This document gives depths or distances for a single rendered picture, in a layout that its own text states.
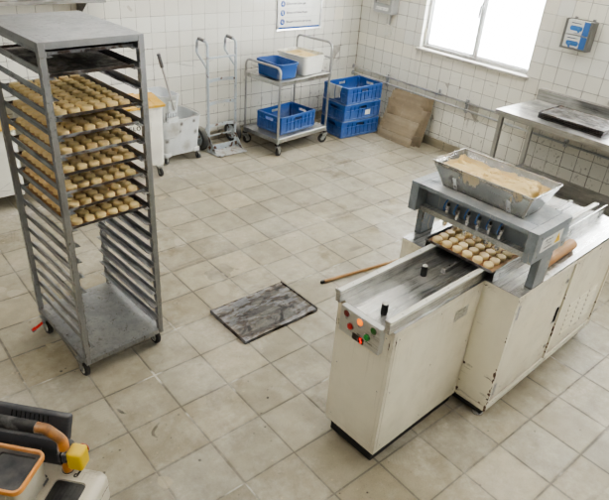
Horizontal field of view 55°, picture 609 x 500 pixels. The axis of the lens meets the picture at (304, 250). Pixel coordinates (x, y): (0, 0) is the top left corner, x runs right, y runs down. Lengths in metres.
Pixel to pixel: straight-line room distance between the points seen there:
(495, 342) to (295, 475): 1.19
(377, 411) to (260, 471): 0.65
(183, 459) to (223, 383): 0.55
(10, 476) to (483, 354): 2.24
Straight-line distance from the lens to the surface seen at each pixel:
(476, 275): 2.93
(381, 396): 2.76
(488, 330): 3.13
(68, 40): 2.75
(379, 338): 2.55
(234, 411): 3.28
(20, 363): 3.77
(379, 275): 2.79
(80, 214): 3.12
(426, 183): 3.10
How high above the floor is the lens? 2.36
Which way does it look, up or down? 30 degrees down
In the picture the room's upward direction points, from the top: 5 degrees clockwise
